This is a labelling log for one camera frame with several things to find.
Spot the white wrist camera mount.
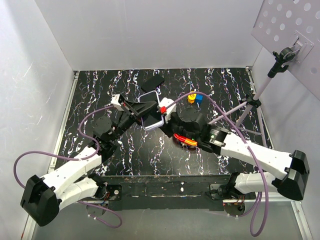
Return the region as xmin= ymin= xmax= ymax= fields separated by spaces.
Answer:
xmin=158 ymin=97 xmax=177 ymax=124
xmin=110 ymin=94 xmax=125 ymax=111

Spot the yellow round toy block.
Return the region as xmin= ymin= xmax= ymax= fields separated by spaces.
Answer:
xmin=187 ymin=93 xmax=197 ymax=104

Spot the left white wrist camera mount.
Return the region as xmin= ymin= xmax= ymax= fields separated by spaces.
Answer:
xmin=110 ymin=94 xmax=125 ymax=111

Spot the red orange oval tray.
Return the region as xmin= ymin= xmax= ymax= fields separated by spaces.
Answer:
xmin=173 ymin=133 xmax=198 ymax=150

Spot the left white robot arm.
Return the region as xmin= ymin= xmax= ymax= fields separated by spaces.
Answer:
xmin=20 ymin=94 xmax=159 ymax=227

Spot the smartphone with black screen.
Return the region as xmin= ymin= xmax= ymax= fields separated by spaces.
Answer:
xmin=142 ymin=112 xmax=164 ymax=129

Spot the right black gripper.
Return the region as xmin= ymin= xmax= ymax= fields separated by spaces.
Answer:
xmin=155 ymin=110 xmax=199 ymax=143

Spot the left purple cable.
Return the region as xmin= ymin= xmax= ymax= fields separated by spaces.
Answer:
xmin=13 ymin=104 xmax=123 ymax=229

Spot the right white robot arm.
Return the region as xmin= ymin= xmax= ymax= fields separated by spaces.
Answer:
xmin=159 ymin=106 xmax=310 ymax=201

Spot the blue cube toy block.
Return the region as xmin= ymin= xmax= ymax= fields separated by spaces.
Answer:
xmin=195 ymin=94 xmax=203 ymax=104

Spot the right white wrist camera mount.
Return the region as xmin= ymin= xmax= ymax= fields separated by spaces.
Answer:
xmin=158 ymin=97 xmax=177 ymax=124

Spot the perforated lilac panel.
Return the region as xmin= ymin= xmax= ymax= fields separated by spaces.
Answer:
xmin=251 ymin=0 xmax=320 ymax=98

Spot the purple cable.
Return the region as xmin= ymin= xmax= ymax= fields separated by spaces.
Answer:
xmin=13 ymin=104 xmax=123 ymax=229
xmin=166 ymin=91 xmax=270 ymax=238

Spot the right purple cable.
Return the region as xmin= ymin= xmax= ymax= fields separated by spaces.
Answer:
xmin=166 ymin=91 xmax=270 ymax=238

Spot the lilac phone case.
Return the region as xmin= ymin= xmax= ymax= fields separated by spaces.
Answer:
xmin=138 ymin=90 xmax=165 ymax=131

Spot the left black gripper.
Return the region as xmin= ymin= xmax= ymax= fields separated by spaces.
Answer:
xmin=110 ymin=100 xmax=158 ymax=142

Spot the black phone case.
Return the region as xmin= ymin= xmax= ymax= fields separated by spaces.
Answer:
xmin=140 ymin=74 xmax=165 ymax=93

